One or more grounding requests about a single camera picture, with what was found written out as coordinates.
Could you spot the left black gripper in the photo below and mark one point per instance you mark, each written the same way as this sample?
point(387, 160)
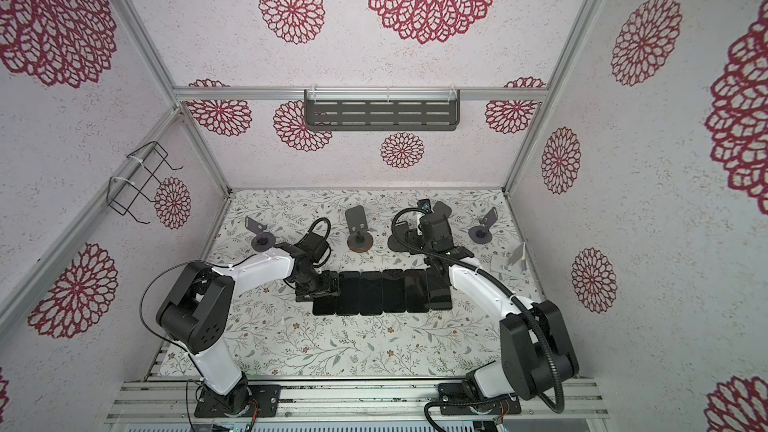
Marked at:
point(302, 293)

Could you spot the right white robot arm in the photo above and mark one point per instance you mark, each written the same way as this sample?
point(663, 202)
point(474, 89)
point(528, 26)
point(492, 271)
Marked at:
point(536, 353)

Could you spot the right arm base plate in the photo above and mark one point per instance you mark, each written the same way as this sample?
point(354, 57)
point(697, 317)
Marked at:
point(457, 398)

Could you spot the white phone stand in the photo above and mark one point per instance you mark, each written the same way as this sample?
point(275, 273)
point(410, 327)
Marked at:
point(513, 262)

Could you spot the grey wall shelf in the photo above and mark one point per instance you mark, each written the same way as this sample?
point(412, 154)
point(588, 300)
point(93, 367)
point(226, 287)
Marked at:
point(382, 112)

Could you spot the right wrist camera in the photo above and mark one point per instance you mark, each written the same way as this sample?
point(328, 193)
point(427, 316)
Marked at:
point(425, 206)

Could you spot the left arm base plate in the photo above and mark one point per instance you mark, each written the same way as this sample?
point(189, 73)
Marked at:
point(249, 400)

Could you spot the far left grey stand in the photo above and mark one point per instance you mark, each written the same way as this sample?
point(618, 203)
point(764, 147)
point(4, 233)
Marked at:
point(262, 239)

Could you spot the purple round phone stand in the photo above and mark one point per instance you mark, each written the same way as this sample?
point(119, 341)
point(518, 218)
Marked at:
point(481, 233)

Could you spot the black wire wall rack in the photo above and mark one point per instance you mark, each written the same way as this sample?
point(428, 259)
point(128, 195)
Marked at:
point(123, 192)

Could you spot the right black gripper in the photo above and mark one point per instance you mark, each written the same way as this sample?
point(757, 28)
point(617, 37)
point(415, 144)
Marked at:
point(412, 242)

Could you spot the centre wood-rim phone stand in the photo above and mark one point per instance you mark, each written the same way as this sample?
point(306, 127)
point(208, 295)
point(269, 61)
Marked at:
point(359, 239)

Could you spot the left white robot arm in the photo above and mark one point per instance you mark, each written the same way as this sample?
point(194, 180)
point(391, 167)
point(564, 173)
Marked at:
point(195, 312)

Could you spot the grey stand with wood-rim base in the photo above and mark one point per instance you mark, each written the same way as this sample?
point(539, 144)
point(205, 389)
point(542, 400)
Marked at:
point(441, 209)

